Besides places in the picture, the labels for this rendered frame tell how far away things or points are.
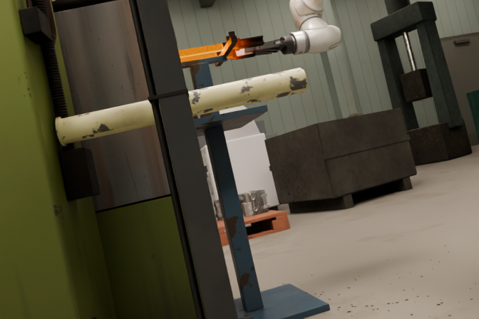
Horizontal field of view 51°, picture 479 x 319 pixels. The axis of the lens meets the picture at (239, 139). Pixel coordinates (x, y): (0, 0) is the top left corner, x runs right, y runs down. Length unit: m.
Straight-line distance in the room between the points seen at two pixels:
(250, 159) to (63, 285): 4.60
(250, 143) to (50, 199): 4.62
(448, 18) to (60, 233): 10.45
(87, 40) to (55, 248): 0.50
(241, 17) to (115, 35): 7.83
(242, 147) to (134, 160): 4.29
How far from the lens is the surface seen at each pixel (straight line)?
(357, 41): 9.70
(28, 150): 0.87
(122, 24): 1.17
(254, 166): 5.38
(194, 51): 1.81
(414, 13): 8.04
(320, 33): 2.06
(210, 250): 0.67
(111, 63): 1.15
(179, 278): 1.12
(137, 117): 0.88
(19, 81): 0.88
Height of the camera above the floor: 0.48
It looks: 4 degrees up
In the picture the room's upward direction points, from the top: 13 degrees counter-clockwise
